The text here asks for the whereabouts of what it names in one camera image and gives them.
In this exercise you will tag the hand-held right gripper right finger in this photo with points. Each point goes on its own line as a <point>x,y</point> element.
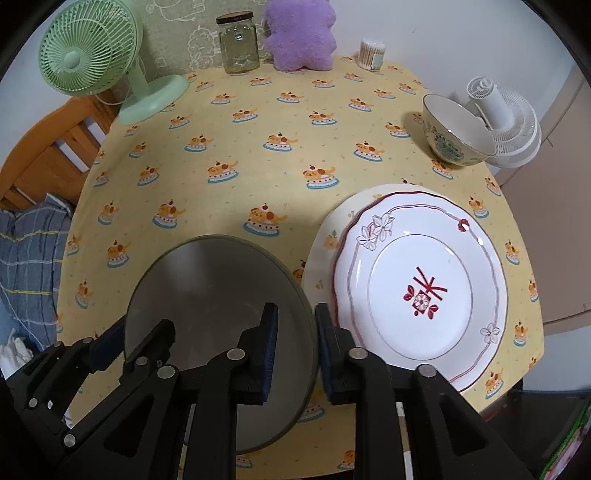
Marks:
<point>323,350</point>

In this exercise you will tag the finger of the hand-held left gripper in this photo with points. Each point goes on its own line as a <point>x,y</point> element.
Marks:
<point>108,344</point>
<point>157,334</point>

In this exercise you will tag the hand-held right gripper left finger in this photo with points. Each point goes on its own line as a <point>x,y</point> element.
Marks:
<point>270,350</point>

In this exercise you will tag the white bowl with green rim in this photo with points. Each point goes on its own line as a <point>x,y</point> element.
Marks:
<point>207,286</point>

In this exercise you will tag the white plate with orange flowers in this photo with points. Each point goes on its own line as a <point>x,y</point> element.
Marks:
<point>325,240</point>

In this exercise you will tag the white plate with red pattern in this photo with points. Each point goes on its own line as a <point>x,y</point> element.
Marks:
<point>415,258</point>

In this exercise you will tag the white cloth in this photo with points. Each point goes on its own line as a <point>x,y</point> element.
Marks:
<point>14,353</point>

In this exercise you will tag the blue plaid cloth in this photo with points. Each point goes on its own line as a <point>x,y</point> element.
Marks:
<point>27,258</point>

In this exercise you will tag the yellow printed tablecloth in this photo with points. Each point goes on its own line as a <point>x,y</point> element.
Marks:
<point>231,152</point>

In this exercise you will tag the white bowl with printed outside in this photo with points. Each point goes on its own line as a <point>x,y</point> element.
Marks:
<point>455,147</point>

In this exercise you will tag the green and pink box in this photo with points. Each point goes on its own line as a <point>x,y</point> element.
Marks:
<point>570,447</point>

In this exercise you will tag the beige cabinet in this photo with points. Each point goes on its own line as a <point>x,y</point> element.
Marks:
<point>554,207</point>

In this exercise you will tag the green desk fan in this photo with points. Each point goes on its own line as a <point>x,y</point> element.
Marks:
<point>78,50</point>

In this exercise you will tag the cotton swab container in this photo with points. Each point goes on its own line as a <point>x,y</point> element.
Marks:
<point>371,55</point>

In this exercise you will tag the glass jar with black lid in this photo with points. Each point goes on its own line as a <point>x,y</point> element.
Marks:
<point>238,46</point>

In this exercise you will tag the white desk fan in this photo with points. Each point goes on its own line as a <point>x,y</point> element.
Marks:
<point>496,106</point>

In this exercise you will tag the purple plush toy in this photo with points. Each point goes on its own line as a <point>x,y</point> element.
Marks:
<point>298,32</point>

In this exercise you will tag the green printed wall cloth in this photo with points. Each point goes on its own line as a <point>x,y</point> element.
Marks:
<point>184,41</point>

